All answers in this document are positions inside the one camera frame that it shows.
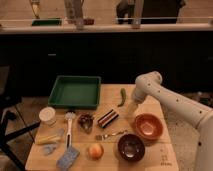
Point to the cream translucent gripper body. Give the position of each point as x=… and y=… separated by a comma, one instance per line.
x=131, y=109

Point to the white dish brush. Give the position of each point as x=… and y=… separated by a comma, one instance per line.
x=69, y=117

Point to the orange apple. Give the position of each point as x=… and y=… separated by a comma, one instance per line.
x=95, y=151

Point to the blue sponge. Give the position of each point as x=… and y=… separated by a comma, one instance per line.
x=67, y=159

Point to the dark brown bowl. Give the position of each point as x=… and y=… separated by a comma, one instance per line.
x=131, y=148

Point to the black office chair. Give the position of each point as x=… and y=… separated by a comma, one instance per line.
x=11, y=97

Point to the orange bowl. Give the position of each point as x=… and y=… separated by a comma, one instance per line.
x=148, y=126

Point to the small blue plastic piece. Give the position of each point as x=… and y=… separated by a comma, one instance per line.
x=49, y=149

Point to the yellow banana toy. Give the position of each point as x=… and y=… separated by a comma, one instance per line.
x=50, y=138

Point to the green box on shelf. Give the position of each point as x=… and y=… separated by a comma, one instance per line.
x=54, y=22

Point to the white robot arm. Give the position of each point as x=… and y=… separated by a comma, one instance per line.
x=196, y=114

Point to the green chili pepper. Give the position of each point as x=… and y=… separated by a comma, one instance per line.
x=123, y=97

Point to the black red striped block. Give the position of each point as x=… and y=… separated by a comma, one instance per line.
x=107, y=119

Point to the green plastic tray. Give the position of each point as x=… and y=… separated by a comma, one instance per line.
x=75, y=92

